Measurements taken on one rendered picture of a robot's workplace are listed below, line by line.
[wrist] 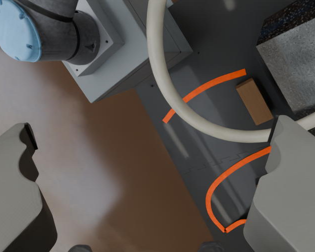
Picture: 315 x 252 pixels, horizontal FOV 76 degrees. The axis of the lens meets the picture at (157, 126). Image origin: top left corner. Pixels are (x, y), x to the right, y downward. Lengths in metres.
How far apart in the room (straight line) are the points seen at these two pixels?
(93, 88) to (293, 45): 0.83
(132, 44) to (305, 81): 0.69
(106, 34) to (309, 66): 0.76
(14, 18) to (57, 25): 0.09
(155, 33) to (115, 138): 1.75
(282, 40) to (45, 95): 2.18
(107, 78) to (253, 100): 1.00
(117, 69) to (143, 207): 1.78
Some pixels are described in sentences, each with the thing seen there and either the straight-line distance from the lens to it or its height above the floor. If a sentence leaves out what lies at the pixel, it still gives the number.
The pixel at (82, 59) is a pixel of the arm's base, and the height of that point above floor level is 0.99.
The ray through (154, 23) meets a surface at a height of 1.26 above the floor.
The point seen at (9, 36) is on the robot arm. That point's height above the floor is 1.21.
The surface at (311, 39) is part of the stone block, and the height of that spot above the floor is 0.72.
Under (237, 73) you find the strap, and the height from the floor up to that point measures 0.02.
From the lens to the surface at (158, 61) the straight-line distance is 0.40.
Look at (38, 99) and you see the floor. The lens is 2.59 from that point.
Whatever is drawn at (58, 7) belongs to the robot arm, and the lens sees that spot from 0.65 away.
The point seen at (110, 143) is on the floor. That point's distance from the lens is 2.14.
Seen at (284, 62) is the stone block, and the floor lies 0.63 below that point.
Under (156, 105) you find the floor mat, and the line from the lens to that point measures 1.76.
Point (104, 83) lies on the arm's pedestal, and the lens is 0.94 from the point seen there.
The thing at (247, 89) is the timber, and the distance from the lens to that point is 1.51.
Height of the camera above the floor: 1.62
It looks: 62 degrees down
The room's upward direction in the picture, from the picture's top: 135 degrees counter-clockwise
